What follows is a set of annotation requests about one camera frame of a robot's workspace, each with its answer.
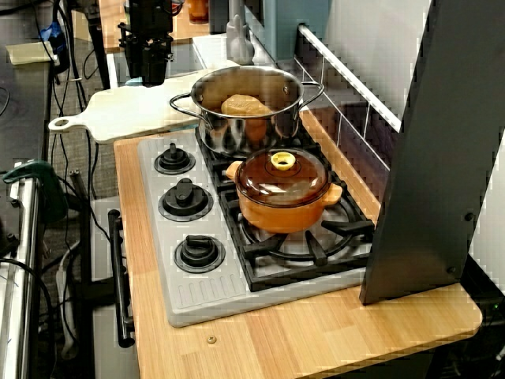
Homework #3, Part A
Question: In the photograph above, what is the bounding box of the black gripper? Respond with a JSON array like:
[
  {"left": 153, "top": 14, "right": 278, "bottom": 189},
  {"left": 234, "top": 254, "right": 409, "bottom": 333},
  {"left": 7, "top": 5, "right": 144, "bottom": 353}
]
[{"left": 117, "top": 15, "right": 175, "bottom": 88}]

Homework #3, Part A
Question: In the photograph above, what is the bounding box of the black table leg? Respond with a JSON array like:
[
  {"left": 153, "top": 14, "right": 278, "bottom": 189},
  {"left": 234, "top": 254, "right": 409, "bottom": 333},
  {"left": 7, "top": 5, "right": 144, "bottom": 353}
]
[{"left": 87, "top": 14, "right": 113, "bottom": 90}]

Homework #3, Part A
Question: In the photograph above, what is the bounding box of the wooden side table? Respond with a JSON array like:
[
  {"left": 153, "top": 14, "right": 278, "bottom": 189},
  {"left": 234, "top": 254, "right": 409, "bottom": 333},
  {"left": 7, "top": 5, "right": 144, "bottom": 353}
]
[{"left": 98, "top": 0, "right": 211, "bottom": 51}]

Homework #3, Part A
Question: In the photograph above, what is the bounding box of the light wooden cutting board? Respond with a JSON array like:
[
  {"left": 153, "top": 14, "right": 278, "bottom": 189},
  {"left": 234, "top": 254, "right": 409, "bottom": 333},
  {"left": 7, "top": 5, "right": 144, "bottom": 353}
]
[{"left": 47, "top": 62, "right": 222, "bottom": 145}]

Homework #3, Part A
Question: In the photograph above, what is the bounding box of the white sink unit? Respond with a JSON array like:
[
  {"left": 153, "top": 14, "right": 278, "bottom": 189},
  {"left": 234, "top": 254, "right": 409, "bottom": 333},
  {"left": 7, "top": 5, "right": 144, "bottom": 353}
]
[{"left": 106, "top": 33, "right": 278, "bottom": 88}]

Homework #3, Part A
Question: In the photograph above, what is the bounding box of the amber glass jar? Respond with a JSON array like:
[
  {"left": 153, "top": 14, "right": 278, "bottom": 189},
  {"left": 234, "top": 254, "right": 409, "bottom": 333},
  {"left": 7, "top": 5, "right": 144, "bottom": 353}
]
[{"left": 187, "top": 0, "right": 211, "bottom": 25}]

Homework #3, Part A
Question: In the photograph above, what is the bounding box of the black box appliance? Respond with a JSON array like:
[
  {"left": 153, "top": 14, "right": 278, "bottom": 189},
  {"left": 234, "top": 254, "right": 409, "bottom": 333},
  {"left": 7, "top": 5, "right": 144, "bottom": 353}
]
[{"left": 208, "top": 0, "right": 230, "bottom": 35}]

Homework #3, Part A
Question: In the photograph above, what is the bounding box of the black stove knob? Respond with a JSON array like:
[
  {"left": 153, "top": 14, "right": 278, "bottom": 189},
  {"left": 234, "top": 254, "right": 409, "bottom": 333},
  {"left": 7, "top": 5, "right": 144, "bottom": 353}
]
[
  {"left": 153, "top": 142, "right": 197, "bottom": 175},
  {"left": 174, "top": 234, "right": 227, "bottom": 274},
  {"left": 158, "top": 177, "right": 215, "bottom": 223}
]

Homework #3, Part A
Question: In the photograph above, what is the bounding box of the tan toy bread loaf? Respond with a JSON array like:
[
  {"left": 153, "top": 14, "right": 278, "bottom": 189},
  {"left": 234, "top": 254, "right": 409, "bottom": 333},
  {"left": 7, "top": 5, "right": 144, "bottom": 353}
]
[{"left": 220, "top": 93, "right": 275, "bottom": 118}]

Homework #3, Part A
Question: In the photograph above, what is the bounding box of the tan notepad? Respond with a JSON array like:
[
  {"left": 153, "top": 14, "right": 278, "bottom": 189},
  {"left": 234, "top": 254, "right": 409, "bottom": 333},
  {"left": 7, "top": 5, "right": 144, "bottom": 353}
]
[{"left": 6, "top": 40, "right": 56, "bottom": 66}]

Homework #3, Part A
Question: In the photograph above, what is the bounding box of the stainless steel pot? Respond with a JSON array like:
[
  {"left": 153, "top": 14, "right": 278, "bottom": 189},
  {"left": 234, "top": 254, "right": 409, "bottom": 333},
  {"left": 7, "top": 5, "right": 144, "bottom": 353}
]
[{"left": 169, "top": 65, "right": 326, "bottom": 158}]

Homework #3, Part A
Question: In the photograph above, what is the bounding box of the black desk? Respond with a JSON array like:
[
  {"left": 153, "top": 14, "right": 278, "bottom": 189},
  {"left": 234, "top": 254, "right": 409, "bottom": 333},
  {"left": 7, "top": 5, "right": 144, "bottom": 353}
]
[{"left": 0, "top": 45, "right": 53, "bottom": 175}]

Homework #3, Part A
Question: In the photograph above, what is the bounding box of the teal blue box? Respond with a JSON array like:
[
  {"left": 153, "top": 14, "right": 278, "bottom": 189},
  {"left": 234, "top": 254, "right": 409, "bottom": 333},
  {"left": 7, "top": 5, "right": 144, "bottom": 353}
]
[{"left": 244, "top": 0, "right": 333, "bottom": 62}]

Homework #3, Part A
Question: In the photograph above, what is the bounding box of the brown glass lid yellow knob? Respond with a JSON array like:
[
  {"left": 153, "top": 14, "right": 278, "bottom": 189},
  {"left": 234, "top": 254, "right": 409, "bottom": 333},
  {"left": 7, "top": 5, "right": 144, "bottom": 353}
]
[{"left": 235, "top": 148, "right": 331, "bottom": 206}]

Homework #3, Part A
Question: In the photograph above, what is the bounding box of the orange toy pot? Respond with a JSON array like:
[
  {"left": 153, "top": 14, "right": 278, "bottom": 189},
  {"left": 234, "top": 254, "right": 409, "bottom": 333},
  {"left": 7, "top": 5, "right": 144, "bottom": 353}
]
[{"left": 226, "top": 159, "right": 344, "bottom": 235}]

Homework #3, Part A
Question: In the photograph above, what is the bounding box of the dark tile backsplash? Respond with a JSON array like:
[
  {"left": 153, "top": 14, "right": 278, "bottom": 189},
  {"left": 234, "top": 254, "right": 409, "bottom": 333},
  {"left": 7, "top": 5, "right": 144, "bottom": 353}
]
[{"left": 294, "top": 25, "right": 402, "bottom": 203}]

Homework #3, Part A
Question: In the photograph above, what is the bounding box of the grey toy stove top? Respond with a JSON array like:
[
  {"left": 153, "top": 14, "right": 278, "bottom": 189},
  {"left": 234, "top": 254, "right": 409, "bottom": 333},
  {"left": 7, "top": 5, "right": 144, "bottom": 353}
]
[{"left": 137, "top": 132, "right": 375, "bottom": 328}]

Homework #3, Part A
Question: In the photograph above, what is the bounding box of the white power strip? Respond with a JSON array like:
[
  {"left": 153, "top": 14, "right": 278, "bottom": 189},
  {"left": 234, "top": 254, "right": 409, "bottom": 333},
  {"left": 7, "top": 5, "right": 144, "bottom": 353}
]
[{"left": 54, "top": 239, "right": 82, "bottom": 358}]

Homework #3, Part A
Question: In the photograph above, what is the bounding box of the white oven cabinet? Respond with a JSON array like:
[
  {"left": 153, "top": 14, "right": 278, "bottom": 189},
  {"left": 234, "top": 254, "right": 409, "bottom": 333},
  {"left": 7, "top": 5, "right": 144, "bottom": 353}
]
[{"left": 90, "top": 196, "right": 140, "bottom": 379}]

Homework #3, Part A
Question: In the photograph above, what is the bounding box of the black hood side panel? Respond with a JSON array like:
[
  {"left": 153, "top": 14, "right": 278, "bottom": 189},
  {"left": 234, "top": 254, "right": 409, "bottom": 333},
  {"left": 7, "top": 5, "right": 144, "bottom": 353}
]
[{"left": 359, "top": 0, "right": 505, "bottom": 306}]

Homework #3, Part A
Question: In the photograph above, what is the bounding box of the black oven door handle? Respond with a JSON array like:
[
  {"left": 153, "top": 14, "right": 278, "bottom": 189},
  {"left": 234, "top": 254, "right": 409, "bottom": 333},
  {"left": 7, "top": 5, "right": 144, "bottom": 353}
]
[{"left": 107, "top": 208, "right": 137, "bottom": 349}]

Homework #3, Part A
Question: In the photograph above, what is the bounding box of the silver metal frame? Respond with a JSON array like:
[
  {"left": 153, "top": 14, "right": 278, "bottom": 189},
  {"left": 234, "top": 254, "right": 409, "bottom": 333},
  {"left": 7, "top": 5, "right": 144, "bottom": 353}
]
[{"left": 0, "top": 173, "right": 43, "bottom": 379}]

